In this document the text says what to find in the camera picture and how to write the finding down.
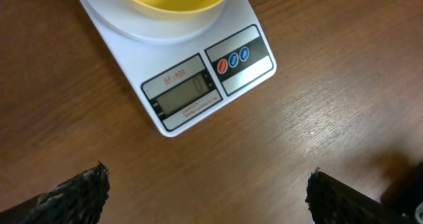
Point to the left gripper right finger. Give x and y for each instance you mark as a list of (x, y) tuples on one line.
[(332, 202)]

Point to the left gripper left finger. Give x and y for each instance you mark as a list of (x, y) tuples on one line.
[(78, 200)]

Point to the white digital kitchen scale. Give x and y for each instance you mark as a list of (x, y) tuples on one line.
[(184, 71)]

